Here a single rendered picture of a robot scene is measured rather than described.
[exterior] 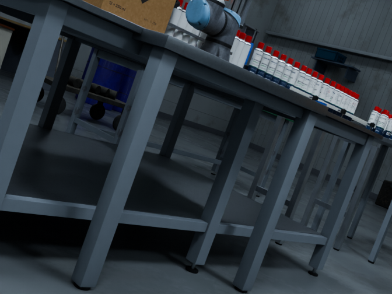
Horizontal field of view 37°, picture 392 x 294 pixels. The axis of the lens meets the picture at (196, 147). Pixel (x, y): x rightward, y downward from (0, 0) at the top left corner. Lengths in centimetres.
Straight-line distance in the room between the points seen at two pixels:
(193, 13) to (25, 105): 91
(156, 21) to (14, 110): 72
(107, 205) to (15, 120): 38
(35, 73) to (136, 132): 34
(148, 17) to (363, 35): 1061
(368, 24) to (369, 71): 102
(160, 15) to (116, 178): 69
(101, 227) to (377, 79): 1058
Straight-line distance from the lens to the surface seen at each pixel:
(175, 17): 276
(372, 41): 1245
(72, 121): 473
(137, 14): 212
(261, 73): 327
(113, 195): 180
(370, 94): 1209
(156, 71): 176
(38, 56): 169
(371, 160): 428
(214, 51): 243
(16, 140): 173
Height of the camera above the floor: 69
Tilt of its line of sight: 5 degrees down
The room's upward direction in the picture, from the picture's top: 20 degrees clockwise
